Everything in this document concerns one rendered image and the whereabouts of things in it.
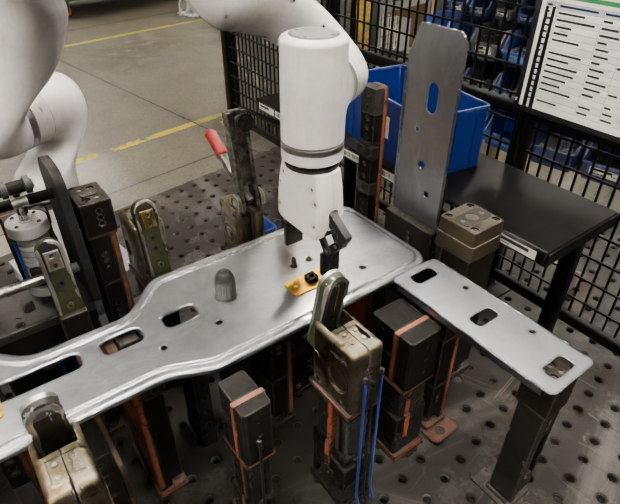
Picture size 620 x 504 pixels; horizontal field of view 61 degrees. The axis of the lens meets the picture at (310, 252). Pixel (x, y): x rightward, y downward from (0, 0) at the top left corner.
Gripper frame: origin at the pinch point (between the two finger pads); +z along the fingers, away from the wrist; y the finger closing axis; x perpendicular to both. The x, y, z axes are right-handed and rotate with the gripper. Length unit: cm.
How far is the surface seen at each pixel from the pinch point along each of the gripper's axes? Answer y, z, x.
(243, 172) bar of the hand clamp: -19.6, -5.0, 0.0
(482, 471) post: 29.2, 35.0, 15.2
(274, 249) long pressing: -10.6, 5.9, 0.1
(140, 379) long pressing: 3.2, 6.2, -29.3
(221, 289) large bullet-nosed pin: -3.8, 3.5, -13.6
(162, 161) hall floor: -256, 108, 70
